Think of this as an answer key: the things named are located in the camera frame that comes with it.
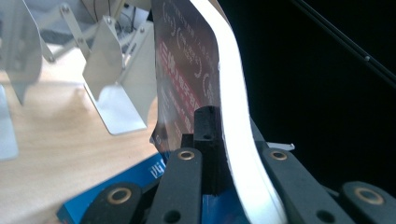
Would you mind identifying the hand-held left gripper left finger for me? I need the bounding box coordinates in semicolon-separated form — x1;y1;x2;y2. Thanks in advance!
181;105;233;195

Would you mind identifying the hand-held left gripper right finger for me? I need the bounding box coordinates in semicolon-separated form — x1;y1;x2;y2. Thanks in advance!
248;119;269;154

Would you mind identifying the portrait cover magazine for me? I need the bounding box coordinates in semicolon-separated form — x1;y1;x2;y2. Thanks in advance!
148;0;289;224

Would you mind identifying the blue book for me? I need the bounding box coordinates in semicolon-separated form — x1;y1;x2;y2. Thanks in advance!
56;151;250;224

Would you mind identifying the expandable grey metal book rack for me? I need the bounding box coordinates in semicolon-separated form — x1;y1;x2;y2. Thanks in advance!
0;0;159;161

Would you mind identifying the black curtain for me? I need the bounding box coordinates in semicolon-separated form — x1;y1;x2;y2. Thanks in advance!
218;0;396;198

